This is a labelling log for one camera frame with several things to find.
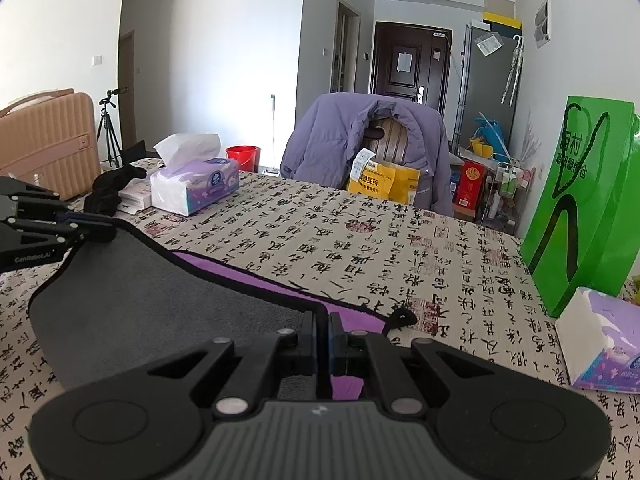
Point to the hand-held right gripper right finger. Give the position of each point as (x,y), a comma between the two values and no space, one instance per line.
(336,332)

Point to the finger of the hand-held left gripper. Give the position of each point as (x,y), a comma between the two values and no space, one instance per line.
(45,232)
(85,221)

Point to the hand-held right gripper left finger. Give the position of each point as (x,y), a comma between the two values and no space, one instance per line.
(311,331)

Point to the grey and purple towel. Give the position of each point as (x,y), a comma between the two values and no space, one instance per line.
(125,280)

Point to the black gloves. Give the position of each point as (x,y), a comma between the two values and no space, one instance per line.
(107,190)

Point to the flat white box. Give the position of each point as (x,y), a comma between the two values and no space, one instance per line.
(136,195)

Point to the pink ribbed suitcase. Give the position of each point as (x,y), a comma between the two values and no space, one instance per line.
(47,145)

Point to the calligraphy print tablecloth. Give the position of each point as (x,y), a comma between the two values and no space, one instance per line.
(310,230)

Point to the purple tissue pack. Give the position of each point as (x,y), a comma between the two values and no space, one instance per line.
(200,187)
(605,340)

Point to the red plastic bucket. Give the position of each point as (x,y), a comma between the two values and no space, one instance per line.
(229,156)

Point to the yellow delivery bag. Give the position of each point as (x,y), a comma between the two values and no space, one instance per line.
(382,180)

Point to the purple padded jacket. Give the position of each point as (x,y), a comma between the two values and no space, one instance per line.
(320,140)

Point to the brown wooden chair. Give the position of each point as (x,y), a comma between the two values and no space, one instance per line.
(382,140)

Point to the red gift box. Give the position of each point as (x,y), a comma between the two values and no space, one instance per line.
(471,185)

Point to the mop pole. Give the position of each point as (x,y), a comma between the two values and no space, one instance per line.
(273,130)

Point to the white trolley rack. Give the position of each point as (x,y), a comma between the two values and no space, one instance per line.
(507,195)

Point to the blue plastic item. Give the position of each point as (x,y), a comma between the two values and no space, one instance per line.
(487,127)

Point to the green paper bag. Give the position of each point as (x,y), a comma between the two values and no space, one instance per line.
(580,210)

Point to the dark brown entrance door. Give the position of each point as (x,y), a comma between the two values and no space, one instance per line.
(412,60)

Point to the grey refrigerator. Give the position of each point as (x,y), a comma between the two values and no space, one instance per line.
(487,80)

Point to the clear folded umbrella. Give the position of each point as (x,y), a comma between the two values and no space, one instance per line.
(514,70)

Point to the yellow and black box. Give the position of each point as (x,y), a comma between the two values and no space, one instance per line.
(502,20)

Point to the black camera tripod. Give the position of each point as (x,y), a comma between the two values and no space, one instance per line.
(106,120)

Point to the white wall switch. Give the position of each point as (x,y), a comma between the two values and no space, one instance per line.
(98,60)

